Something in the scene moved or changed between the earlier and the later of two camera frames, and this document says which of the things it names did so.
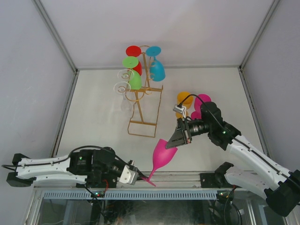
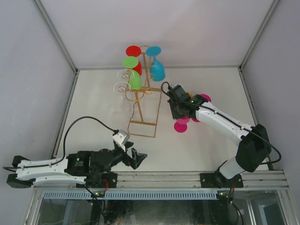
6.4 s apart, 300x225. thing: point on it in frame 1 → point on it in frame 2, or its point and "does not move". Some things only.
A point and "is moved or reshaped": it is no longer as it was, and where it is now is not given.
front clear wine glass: x=122 y=88 does not move
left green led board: x=99 y=194 does not move
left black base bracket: x=104 y=180 does not move
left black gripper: x=138 y=177 → x=137 y=158
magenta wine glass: x=161 y=156 is moved or reshaped
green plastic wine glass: x=135 y=80 does not move
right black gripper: x=178 y=138 → x=176 y=116
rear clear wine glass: x=125 y=74 does not move
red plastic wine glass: x=135 y=51 does not move
